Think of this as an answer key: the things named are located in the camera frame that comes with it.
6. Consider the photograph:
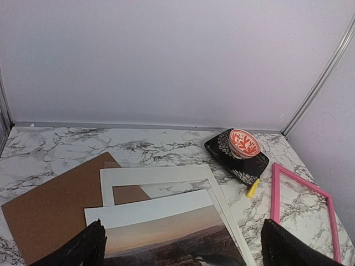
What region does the white mat board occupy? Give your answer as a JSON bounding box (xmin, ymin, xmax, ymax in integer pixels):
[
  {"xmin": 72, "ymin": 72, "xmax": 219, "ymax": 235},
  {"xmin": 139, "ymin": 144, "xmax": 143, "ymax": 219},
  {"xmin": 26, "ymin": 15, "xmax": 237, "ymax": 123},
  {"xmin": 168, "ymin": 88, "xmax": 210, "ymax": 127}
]
[{"xmin": 100, "ymin": 164, "xmax": 256, "ymax": 265}]

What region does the aluminium right corner post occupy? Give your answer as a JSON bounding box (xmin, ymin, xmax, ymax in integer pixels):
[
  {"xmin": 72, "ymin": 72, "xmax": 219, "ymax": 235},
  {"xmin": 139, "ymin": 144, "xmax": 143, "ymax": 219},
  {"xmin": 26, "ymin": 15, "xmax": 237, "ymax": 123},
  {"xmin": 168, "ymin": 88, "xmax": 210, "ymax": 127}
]
[{"xmin": 280, "ymin": 14, "xmax": 354, "ymax": 139}]

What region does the black square floral plate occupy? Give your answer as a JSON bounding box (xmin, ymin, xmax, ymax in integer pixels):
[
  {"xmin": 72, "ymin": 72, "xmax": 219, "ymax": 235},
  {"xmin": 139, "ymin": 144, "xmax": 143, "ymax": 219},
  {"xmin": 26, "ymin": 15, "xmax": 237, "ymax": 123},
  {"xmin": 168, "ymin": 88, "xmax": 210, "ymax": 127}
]
[{"xmin": 204, "ymin": 128, "xmax": 270, "ymax": 186}]

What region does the red white patterned bowl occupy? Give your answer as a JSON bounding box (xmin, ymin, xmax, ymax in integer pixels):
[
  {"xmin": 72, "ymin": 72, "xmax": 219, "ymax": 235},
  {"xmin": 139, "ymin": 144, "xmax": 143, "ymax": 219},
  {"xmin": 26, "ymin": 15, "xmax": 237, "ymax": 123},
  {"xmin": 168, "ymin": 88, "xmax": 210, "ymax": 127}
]
[{"xmin": 228, "ymin": 129, "xmax": 261, "ymax": 159}]

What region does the pink photo frame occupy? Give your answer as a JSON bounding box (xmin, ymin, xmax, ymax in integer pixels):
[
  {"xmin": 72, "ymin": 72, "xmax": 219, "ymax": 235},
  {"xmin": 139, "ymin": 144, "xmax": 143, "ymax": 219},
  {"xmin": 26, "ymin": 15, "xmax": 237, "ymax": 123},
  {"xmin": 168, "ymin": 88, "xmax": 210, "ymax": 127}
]
[{"xmin": 270, "ymin": 163, "xmax": 342, "ymax": 263}]

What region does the photo with white mat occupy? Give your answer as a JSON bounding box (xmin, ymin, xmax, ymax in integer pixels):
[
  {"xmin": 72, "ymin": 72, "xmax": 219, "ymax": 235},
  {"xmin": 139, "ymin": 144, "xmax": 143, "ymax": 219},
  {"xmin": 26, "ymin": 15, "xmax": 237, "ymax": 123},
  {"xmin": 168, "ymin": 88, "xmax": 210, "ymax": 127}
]
[{"xmin": 84, "ymin": 190, "xmax": 247, "ymax": 265}]

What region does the yellow handled screwdriver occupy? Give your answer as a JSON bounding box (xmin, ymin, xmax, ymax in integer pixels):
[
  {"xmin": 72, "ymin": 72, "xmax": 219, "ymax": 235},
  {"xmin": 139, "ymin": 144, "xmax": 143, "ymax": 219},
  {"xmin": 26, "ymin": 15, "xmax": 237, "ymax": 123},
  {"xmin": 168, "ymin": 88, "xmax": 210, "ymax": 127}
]
[{"xmin": 246, "ymin": 178, "xmax": 260, "ymax": 198}]

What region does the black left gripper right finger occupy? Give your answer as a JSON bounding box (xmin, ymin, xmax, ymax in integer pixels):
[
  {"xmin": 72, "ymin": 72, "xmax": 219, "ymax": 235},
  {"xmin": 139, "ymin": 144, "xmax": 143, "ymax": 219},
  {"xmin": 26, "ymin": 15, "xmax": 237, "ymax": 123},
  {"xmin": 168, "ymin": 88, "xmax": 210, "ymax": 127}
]
[{"xmin": 261, "ymin": 219, "xmax": 341, "ymax": 266}]

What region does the brown frame backing board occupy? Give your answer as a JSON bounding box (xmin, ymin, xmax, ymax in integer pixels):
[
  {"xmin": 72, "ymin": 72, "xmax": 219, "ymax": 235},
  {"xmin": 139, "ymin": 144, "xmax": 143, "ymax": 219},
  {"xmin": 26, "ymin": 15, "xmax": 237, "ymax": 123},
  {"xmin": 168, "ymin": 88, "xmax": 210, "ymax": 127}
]
[{"xmin": 1, "ymin": 151, "xmax": 152, "ymax": 266}]

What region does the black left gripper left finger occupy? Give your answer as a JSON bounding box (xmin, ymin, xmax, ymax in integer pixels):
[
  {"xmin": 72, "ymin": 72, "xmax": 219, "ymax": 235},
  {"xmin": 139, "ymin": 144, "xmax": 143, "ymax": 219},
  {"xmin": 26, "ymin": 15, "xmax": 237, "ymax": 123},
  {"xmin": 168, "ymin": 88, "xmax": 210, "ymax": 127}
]
[{"xmin": 33, "ymin": 220, "xmax": 107, "ymax": 266}]

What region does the aluminium corner post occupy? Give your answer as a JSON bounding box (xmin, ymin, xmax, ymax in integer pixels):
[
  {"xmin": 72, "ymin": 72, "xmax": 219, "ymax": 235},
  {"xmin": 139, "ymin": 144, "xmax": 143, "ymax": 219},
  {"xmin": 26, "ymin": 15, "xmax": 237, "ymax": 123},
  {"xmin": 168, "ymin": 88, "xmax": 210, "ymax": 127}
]
[
  {"xmin": 280, "ymin": 14, "xmax": 354, "ymax": 139},
  {"xmin": 1, "ymin": 73, "xmax": 14, "ymax": 153}
]

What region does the aluminium left corner post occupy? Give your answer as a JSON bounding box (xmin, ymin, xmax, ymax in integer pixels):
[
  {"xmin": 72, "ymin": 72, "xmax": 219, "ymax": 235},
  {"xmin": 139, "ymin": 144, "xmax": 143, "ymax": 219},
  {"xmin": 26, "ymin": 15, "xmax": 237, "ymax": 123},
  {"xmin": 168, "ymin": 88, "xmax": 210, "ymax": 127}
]
[{"xmin": 1, "ymin": 73, "xmax": 14, "ymax": 153}]

